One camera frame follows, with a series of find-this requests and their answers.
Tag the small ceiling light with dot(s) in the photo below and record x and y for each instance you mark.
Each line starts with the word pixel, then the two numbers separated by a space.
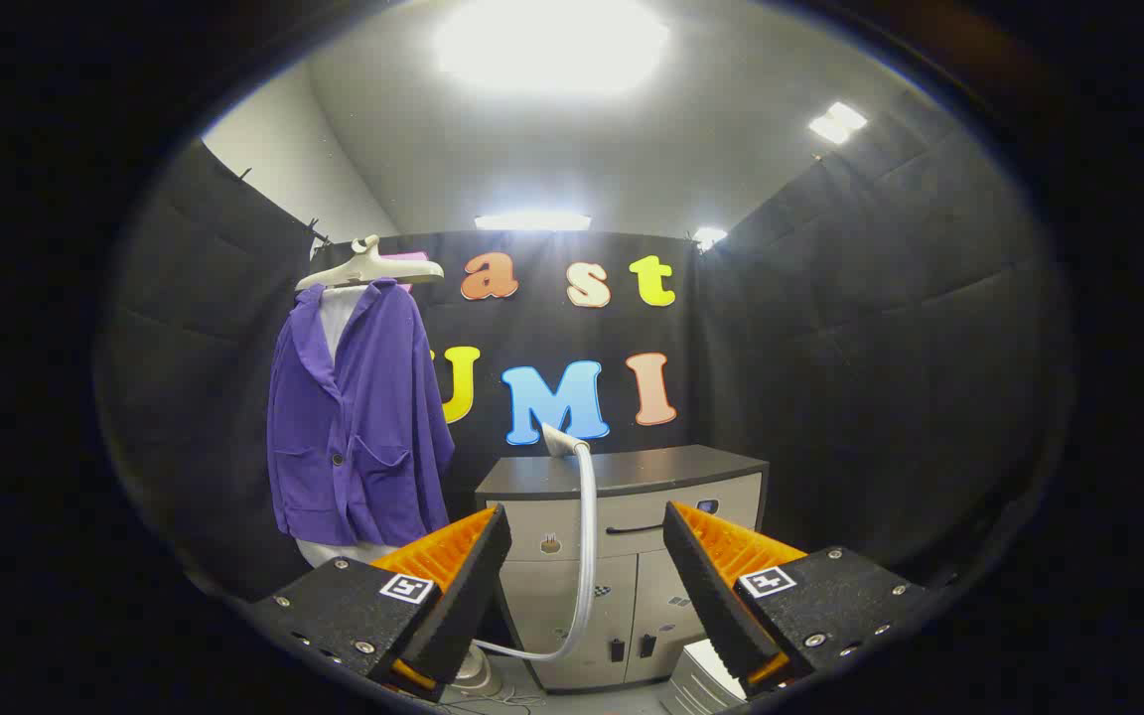
pixel 838 122
pixel 709 237

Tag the garment steamer base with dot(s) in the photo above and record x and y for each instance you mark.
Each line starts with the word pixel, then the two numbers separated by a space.
pixel 478 677

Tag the long ceiling light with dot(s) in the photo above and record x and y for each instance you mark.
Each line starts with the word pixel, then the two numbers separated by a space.
pixel 532 220

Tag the grey cabinet with dark top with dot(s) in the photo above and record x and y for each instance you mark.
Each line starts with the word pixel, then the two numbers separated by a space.
pixel 651 477

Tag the large ceiling light panel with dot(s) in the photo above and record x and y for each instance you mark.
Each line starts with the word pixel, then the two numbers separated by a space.
pixel 552 45

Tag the white flat board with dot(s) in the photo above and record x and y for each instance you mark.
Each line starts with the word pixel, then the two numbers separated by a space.
pixel 701 680

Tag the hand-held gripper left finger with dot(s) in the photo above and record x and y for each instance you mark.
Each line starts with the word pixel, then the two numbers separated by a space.
pixel 463 596

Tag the white clothes hanger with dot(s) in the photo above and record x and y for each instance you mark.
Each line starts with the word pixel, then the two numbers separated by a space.
pixel 363 268

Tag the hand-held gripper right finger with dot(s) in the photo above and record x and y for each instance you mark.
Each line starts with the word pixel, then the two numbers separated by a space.
pixel 706 586

